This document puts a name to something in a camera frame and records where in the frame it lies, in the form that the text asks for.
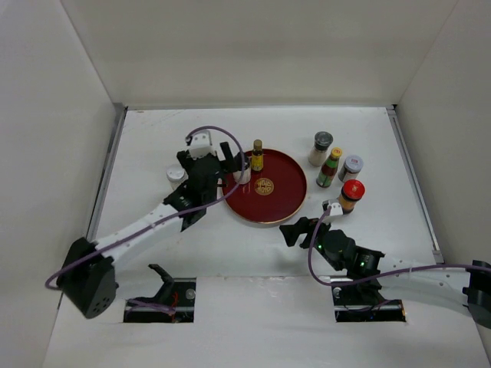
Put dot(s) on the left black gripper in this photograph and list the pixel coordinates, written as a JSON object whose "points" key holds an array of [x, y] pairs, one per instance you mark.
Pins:
{"points": [[229, 162]]}

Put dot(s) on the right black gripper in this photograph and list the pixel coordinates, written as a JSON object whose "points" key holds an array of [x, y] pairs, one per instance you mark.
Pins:
{"points": [[291, 232]]}

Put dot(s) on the white jar black pump lid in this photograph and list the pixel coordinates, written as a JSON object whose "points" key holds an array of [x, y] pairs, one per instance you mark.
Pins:
{"points": [[242, 175]]}

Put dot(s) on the small yellow label bottle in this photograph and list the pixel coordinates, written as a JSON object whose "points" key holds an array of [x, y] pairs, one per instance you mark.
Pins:
{"points": [[257, 157]]}

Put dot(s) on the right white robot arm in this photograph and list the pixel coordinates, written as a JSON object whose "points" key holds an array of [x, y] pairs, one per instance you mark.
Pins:
{"points": [[464, 289]]}

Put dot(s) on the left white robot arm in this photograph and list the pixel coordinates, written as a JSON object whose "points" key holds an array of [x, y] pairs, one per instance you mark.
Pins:
{"points": [[88, 275]]}

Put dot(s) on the white jar silver lid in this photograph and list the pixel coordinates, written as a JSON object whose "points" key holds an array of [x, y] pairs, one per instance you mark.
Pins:
{"points": [[176, 175]]}

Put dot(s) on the round red lacquer tray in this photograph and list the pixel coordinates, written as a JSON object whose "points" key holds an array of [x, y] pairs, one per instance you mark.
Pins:
{"points": [[272, 195]]}

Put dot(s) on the jar with red lid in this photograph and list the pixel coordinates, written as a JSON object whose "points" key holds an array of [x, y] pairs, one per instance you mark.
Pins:
{"points": [[351, 193]]}

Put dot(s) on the sauce bottle yellow cap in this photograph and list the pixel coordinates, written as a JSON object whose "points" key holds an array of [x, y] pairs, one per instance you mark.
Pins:
{"points": [[329, 168]]}

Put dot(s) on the jar silver lid red label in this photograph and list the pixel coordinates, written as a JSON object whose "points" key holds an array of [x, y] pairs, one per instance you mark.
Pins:
{"points": [[352, 166]]}

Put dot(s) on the grinder jar grey lid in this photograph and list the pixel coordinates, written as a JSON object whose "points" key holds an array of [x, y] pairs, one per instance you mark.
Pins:
{"points": [[319, 152]]}

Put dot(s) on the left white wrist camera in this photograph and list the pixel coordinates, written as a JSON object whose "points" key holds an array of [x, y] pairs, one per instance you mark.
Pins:
{"points": [[200, 144]]}

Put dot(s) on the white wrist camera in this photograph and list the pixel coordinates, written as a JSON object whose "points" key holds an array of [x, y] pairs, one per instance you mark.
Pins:
{"points": [[332, 210], [200, 144]]}

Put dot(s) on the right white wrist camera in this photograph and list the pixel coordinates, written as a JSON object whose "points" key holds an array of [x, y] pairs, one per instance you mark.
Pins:
{"points": [[332, 210]]}

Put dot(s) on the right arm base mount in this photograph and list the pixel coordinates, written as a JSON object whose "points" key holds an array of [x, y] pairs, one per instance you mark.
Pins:
{"points": [[363, 303]]}

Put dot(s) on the left aluminium table rail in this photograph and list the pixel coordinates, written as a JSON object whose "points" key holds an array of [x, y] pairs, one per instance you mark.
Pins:
{"points": [[112, 148]]}

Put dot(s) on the aluminium table rail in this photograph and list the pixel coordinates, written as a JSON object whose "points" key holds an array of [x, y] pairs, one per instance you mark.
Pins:
{"points": [[112, 148], [393, 118]]}

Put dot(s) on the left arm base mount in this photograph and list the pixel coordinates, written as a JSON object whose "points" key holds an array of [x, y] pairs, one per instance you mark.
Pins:
{"points": [[173, 303]]}

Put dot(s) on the right aluminium table rail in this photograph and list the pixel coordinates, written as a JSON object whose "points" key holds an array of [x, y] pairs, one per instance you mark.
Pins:
{"points": [[393, 118]]}

